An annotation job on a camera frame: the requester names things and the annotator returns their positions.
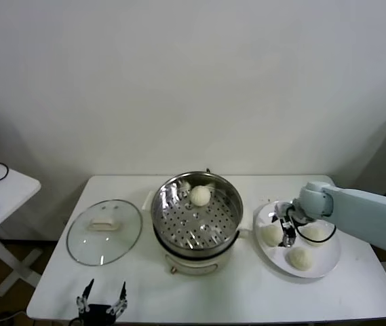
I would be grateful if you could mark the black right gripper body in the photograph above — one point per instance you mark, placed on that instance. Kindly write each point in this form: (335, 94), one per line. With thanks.
(289, 212)

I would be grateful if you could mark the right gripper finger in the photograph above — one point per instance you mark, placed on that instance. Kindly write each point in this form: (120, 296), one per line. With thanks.
(288, 236)
(274, 217)

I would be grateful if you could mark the cream electric cooker base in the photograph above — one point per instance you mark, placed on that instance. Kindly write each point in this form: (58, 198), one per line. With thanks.
(192, 265)

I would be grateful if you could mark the stainless steel steamer basket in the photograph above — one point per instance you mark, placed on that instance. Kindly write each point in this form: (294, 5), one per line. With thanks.
(226, 203)

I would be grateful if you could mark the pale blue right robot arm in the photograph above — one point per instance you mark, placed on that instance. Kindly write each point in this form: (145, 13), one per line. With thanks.
(365, 214)

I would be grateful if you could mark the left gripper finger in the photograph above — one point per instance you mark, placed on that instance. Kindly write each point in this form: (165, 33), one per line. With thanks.
(85, 293)
(120, 297)

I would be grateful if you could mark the white side table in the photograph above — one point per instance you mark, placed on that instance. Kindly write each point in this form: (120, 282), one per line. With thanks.
(9, 190)

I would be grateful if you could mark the white round plate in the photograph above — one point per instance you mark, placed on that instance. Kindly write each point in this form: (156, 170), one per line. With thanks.
(328, 259)

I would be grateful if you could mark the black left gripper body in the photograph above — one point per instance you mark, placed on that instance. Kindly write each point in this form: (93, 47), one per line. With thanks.
(97, 314)

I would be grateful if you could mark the round glass pot lid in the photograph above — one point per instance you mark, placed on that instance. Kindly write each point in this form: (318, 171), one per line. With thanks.
(111, 244)

